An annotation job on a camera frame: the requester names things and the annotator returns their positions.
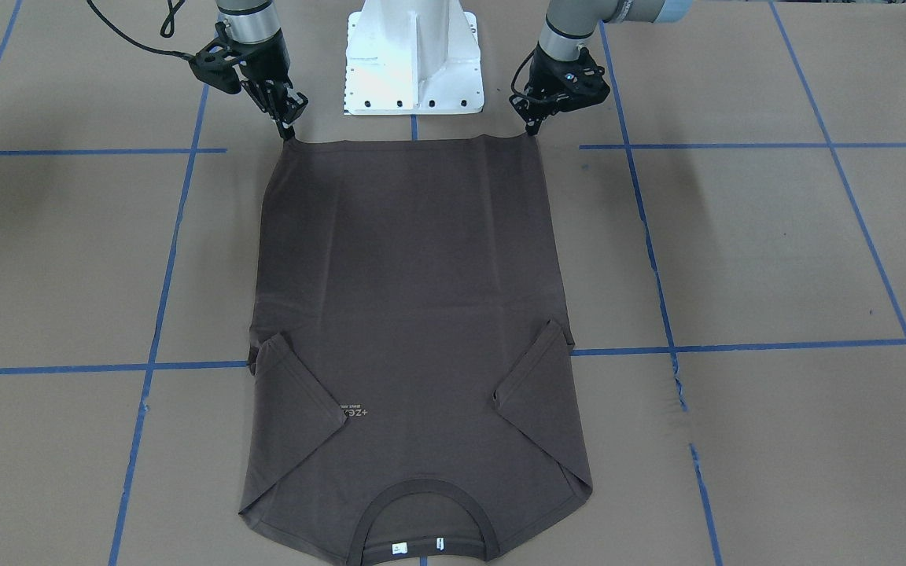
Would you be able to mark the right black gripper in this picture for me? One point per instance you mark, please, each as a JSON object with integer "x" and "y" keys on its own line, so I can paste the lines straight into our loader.
{"x": 262, "y": 67}

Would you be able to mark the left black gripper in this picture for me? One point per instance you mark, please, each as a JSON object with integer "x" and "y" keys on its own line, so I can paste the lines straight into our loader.
{"x": 545, "y": 77}

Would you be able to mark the brown t-shirt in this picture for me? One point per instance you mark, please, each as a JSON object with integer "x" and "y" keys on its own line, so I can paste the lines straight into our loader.
{"x": 410, "y": 345}

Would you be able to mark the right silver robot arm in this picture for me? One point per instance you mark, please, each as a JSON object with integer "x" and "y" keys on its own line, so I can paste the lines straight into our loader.
{"x": 253, "y": 32}

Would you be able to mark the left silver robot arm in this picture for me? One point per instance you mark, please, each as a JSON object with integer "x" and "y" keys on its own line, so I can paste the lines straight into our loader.
{"x": 569, "y": 25}

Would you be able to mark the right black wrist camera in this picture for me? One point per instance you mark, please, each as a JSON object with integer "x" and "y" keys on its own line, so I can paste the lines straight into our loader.
{"x": 216, "y": 66}

